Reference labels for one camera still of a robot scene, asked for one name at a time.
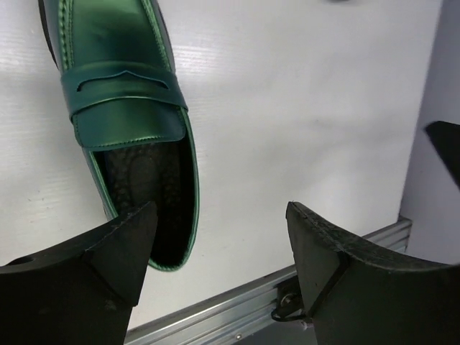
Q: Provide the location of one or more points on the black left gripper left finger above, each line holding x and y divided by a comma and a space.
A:
83, 290

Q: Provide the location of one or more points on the aluminium mounting rail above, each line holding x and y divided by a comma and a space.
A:
224, 294

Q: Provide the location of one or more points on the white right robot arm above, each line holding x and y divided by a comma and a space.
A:
444, 137

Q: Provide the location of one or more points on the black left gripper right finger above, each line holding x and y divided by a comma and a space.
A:
357, 292

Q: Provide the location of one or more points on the green loafer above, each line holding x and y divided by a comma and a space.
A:
129, 115

